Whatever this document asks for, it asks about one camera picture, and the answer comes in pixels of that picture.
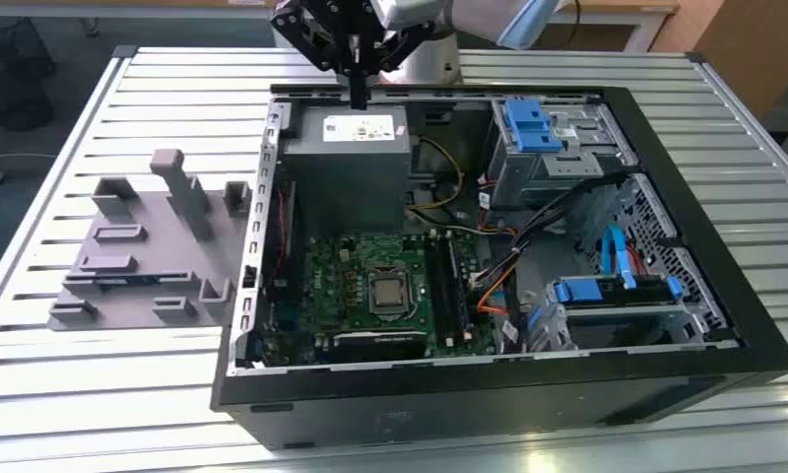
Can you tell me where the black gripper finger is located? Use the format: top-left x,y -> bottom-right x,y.
268,0 -> 363,110
360,23 -> 429,110

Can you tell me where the blue RAM stick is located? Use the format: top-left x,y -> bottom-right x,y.
64,270 -> 196,288

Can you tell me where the black RAM slot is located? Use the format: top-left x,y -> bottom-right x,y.
427,234 -> 451,347

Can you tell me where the blue plastic drive latch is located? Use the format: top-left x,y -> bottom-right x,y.
505,98 -> 560,154

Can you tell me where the grey power supply unit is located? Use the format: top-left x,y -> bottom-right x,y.
280,103 -> 413,236

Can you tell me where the metal disk bay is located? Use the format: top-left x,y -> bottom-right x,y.
488,98 -> 639,208
531,275 -> 724,354

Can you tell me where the white framed wooden desk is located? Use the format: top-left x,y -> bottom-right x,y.
268,0 -> 681,53

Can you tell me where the black mesh waste basket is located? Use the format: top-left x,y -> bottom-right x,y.
0,14 -> 58,133

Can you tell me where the CPU socket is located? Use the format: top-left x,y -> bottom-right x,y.
359,263 -> 423,324

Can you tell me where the silver CPU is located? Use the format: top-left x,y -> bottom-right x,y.
369,277 -> 409,309

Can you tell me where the grey parts rack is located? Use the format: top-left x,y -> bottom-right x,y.
45,149 -> 254,336

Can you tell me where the green motherboard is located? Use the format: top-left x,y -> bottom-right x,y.
261,229 -> 500,366

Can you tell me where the wooden cabinet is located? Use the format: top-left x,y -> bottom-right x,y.
656,0 -> 788,117

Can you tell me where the hard disk in blue carrier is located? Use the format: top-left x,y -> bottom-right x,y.
555,275 -> 684,309

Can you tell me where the black graphics card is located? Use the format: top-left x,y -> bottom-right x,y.
330,329 -> 428,361

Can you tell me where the black PC case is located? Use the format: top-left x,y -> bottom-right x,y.
208,83 -> 788,450

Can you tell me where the yellow wire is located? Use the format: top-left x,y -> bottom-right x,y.
405,137 -> 467,211

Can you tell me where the black cable bundle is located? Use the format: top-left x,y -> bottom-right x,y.
469,171 -> 636,292

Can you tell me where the orange wire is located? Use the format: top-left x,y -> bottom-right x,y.
476,283 -> 520,315

